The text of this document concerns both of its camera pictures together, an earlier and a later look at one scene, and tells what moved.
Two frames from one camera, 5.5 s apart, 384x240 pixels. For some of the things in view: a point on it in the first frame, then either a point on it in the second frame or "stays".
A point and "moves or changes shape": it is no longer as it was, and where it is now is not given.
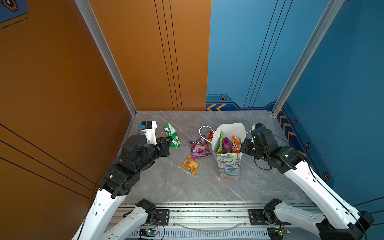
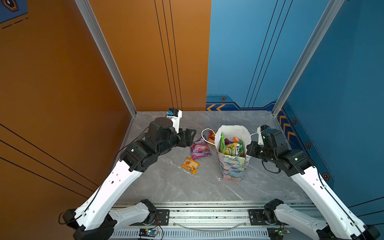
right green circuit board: x=277 y=233 stays
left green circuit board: x=148 y=232 stays
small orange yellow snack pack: x=190 y=165 stays
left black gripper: x=164 y=148 -> x=184 y=141
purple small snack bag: x=200 y=148 stays
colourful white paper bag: x=229 y=164 moves or changes shape
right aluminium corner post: x=332 y=8 stays
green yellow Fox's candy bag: x=170 y=131 moves or changes shape
